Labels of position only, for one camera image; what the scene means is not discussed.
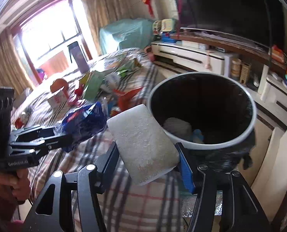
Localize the white tv cabinet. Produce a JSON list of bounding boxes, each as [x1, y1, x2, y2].
[[150, 41, 287, 131]]

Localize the beige window curtain left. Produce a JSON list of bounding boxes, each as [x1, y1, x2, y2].
[[0, 28, 34, 96]]

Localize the beige window curtain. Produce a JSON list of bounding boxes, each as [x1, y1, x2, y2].
[[0, 28, 34, 96], [82, 0, 133, 55]]

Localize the blue plastic snack bag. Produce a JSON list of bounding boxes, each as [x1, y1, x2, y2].
[[55, 102, 107, 152]]

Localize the black flat screen television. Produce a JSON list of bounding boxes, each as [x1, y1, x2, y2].
[[176, 0, 286, 49]]

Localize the white round trash bin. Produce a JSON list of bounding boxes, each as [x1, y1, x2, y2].
[[146, 72, 257, 150]]

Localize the white foam block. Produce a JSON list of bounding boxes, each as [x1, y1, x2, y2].
[[107, 104, 180, 185]]

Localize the red apple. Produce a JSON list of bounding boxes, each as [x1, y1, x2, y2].
[[50, 78, 69, 93]]

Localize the green snack package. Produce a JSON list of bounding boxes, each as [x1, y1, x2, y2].
[[82, 71, 105, 102]]

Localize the small red toy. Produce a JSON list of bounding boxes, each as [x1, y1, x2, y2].
[[74, 84, 84, 97]]

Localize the person's left hand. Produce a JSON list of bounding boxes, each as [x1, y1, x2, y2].
[[0, 169, 31, 202]]

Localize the red white 1928 box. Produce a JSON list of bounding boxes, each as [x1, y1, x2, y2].
[[47, 89, 69, 108]]

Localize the stacked round containers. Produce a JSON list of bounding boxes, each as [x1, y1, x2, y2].
[[231, 58, 242, 80]]

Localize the black trash bag liner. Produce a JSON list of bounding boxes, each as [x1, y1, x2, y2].
[[190, 129, 256, 172]]

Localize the teal cloth covered furniture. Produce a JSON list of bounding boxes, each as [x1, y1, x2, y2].
[[99, 18, 154, 55]]

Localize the orange snack wrapper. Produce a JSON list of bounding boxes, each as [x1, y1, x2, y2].
[[111, 87, 143, 116]]

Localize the wooden grater box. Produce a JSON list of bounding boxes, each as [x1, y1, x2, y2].
[[239, 63, 251, 85]]

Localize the toy telephone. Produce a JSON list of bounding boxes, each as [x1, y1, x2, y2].
[[152, 18, 177, 35]]

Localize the beige window curtain right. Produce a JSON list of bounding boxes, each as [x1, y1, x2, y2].
[[82, 0, 133, 55]]

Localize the dark purple cup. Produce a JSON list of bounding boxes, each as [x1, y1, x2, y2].
[[68, 41, 90, 74]]

